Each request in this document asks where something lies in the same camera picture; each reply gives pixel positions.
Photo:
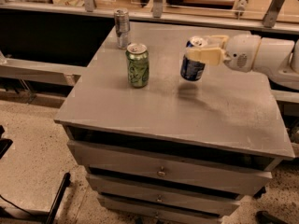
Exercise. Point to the middle grey drawer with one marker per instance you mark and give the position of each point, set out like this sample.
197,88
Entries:
162,195

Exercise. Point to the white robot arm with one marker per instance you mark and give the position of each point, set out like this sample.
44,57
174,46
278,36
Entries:
276,58

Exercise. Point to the grey drawer cabinet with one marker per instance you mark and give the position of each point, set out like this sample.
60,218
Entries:
226,117

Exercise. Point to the bottom grey drawer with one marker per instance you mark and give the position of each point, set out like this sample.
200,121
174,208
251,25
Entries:
156,211

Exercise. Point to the blue pepsi can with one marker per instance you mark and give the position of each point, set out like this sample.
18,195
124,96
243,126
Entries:
192,70

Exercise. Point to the green soda can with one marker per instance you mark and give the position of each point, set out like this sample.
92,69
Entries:
138,65

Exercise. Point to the silver redbull can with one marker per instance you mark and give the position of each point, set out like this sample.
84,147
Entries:
122,27

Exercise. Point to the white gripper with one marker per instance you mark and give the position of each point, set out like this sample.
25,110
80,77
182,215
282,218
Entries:
241,51

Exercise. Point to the grey drawer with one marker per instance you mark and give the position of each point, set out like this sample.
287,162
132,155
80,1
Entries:
162,195
206,174
156,211

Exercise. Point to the top grey drawer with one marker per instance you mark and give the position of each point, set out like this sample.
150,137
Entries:
206,174

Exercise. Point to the black chair leg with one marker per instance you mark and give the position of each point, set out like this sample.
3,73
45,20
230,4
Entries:
58,198

